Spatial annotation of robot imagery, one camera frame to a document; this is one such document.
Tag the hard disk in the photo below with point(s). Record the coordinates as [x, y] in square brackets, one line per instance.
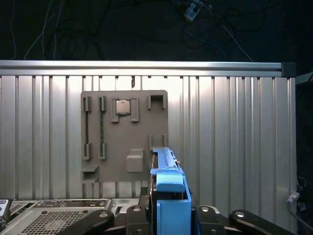
[174, 215]

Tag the white power strip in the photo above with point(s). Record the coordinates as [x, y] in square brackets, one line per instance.
[192, 12]

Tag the grey parts rack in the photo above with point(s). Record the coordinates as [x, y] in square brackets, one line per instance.
[117, 137]

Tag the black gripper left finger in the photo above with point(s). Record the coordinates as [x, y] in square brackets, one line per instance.
[137, 220]

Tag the black table corner cap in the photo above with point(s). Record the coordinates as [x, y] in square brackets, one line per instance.
[288, 69]

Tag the black open PC case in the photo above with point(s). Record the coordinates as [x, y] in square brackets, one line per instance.
[61, 220]

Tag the silver CPU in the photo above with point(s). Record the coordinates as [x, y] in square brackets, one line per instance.
[122, 107]

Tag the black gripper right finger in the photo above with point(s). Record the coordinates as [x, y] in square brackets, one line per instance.
[207, 220]

